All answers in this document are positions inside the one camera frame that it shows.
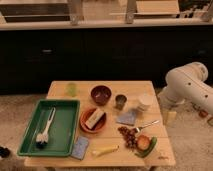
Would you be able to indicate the purple grape bunch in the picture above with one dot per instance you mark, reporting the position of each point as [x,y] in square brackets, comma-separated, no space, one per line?
[128,136]

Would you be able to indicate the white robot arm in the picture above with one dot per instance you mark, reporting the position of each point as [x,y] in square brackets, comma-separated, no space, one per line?
[187,83]

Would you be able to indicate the green plastic tray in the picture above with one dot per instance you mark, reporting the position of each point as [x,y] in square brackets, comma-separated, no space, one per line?
[61,132]

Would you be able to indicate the dark red bowl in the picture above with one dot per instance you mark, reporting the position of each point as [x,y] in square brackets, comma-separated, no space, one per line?
[101,94]

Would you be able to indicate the small metal cup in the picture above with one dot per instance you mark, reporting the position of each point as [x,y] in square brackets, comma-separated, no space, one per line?
[120,101]

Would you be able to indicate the beige sponge block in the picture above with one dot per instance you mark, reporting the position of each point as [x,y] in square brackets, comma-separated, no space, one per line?
[94,118]

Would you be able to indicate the translucent green cup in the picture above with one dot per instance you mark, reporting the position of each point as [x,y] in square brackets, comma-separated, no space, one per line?
[71,89]

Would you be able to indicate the blue cloth piece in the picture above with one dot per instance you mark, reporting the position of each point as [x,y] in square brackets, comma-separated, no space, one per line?
[127,118]

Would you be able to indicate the orange plate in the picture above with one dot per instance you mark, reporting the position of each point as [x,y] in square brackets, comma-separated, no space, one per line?
[99,126]

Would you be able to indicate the wooden table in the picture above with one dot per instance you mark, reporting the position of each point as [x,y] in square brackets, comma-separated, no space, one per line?
[162,155]

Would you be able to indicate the white paper cup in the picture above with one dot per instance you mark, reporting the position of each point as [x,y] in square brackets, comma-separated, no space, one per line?
[145,101]

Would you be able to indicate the yellow banana toy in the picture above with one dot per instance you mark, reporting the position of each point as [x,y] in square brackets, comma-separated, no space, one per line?
[104,150]

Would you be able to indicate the orange round fruit toy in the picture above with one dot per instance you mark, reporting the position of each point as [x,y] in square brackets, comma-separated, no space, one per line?
[143,142]

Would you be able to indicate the blue sponge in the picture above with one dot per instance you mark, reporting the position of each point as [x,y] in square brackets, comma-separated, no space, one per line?
[80,147]

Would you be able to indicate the dark cabinet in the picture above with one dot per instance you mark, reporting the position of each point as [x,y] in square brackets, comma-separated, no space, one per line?
[31,59]

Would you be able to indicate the white dish brush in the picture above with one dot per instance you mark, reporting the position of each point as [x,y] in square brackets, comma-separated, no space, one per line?
[42,138]

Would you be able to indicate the black object on floor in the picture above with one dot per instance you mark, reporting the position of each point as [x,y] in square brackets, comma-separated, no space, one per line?
[4,152]

